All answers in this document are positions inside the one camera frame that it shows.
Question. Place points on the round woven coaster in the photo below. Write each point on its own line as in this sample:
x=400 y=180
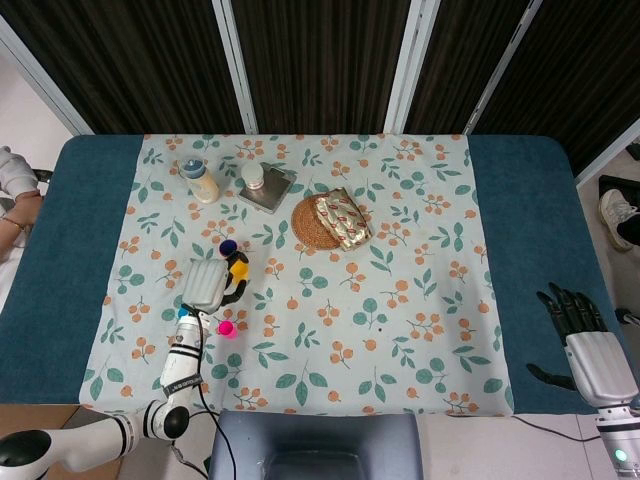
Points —
x=307 y=225

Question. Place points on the baby bottle with blue cap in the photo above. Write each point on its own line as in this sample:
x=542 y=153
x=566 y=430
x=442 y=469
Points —
x=202 y=185

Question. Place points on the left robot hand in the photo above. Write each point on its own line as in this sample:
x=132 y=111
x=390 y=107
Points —
x=202 y=282

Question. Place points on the pink plastic cup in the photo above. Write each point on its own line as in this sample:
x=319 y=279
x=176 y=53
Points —
x=227 y=329

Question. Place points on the small white jar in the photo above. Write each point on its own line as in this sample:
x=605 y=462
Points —
x=253 y=175

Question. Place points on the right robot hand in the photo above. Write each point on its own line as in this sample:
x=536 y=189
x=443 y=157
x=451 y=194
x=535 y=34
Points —
x=600 y=365

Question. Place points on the yellow plastic cup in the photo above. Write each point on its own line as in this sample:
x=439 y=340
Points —
x=239 y=270

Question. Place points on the square metal kitchen scale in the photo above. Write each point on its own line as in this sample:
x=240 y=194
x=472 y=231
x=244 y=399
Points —
x=272 y=192

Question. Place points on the person's bare forearm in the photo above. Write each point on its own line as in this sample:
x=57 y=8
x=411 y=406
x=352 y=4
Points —
x=15 y=220

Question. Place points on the white sneaker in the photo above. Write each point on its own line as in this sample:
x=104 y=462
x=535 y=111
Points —
x=615 y=215

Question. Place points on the dark folding screen panel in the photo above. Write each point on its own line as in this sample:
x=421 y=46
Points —
x=125 y=60
x=590 y=60
x=465 y=50
x=325 y=60

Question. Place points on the floral print tablecloth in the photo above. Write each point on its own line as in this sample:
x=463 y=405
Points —
x=350 y=350

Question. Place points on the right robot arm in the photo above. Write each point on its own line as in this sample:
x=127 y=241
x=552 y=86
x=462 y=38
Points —
x=620 y=440

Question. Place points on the gold foil snack bag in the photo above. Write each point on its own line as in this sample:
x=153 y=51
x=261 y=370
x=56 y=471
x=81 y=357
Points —
x=345 y=217

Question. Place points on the teal table cover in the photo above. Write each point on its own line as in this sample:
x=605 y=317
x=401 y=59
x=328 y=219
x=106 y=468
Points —
x=525 y=210

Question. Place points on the dark blue plastic cup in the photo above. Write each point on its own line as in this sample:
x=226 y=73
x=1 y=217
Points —
x=229 y=246

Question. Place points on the light blue plastic cup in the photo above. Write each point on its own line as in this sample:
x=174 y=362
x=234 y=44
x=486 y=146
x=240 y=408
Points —
x=182 y=314

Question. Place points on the black trouser leg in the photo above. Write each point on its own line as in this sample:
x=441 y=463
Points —
x=631 y=225

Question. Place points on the white shirt sleeve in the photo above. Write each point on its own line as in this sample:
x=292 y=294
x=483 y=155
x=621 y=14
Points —
x=12 y=170

